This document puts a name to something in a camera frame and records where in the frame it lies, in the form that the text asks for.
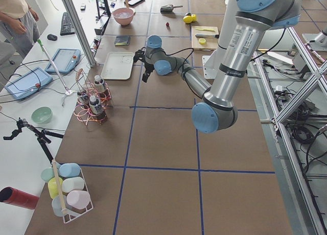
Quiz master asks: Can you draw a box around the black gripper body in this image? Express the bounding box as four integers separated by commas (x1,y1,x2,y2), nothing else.
144,60,155,74

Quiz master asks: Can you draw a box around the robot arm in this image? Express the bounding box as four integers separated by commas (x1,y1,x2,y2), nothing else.
141,0,301,133

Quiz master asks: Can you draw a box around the cream bear tray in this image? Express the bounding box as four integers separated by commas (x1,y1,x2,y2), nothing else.
100,52,134,80

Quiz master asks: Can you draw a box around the grey folded cloth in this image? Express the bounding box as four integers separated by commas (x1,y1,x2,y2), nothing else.
114,35,131,46

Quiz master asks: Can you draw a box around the dark drink bottle back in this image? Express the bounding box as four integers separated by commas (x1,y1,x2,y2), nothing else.
94,75,108,98

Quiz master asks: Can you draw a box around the dark drink bottle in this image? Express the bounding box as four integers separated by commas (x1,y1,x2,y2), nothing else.
77,90,90,109
89,96,106,121
94,75,108,98

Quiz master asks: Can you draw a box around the pink bowl with ice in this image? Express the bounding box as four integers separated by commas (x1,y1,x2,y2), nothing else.
112,8,136,26

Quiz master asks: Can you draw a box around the steel rod black tip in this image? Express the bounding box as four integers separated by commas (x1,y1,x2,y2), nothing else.
195,34,220,39

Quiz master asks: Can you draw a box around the dark drink bottle front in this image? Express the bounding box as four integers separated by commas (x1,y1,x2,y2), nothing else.
89,96,106,121

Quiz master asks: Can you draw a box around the lemon half slice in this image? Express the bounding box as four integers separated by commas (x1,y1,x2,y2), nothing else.
198,38,206,44

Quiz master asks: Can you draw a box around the metal scoop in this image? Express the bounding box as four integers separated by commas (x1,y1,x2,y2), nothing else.
160,4,183,13

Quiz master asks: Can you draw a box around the wooden cutting board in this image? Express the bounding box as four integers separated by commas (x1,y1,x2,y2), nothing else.
191,26,219,50

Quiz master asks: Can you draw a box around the dark drink bottle left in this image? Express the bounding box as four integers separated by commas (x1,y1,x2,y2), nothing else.
77,90,90,109

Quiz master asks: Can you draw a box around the yellow plastic knife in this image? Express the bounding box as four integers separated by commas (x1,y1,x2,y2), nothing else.
195,28,215,32

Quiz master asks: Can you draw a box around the white rod with green tip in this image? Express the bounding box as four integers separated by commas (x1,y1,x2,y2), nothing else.
37,39,73,96

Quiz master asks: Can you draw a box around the far blue teach pendant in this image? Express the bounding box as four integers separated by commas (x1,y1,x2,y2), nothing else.
52,49,81,74

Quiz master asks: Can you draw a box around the blue teach pendant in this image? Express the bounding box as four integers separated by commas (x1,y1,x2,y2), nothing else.
52,49,81,74
5,67,53,100

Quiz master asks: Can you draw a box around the black keyboard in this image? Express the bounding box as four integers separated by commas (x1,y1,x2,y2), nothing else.
60,12,75,36

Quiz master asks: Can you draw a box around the black mouse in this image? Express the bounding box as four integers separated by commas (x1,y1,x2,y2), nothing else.
47,34,58,41

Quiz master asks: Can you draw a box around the green bowl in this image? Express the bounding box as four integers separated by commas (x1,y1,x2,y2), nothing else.
31,107,53,124

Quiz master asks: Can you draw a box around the black tripod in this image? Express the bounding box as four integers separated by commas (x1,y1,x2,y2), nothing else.
3,117,64,166

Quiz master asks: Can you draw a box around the near blue teach pendant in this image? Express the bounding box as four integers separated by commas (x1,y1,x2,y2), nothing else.
5,67,53,100

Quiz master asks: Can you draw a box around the white cup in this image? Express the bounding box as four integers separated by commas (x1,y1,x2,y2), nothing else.
61,176,85,193

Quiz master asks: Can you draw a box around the person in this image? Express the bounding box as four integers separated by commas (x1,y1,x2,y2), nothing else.
1,0,40,58

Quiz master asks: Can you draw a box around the mint green cup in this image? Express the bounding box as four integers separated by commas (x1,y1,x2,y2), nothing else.
40,167,55,183

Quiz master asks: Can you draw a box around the pink cup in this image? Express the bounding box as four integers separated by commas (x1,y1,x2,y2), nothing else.
66,190,90,209

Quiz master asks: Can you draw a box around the yellow cup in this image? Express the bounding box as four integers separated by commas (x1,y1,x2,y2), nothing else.
48,177,59,199

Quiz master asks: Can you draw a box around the pale blue cup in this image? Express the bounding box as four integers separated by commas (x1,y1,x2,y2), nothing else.
51,195,64,217

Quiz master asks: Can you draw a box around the red cylinder bottle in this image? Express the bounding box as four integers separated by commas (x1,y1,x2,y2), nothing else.
1,186,39,209

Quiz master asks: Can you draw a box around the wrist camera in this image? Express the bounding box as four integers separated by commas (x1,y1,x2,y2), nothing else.
133,49,145,63

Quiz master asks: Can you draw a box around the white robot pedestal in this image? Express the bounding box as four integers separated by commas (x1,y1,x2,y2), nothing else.
202,0,239,79

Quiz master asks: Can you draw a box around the copper wire bottle rack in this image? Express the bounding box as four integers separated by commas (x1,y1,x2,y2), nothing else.
74,69,112,125

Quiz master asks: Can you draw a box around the aluminium frame post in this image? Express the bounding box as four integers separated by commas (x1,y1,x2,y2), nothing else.
62,0,96,67

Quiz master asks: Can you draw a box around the white wire cup rack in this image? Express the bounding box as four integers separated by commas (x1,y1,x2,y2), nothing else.
48,160,94,224

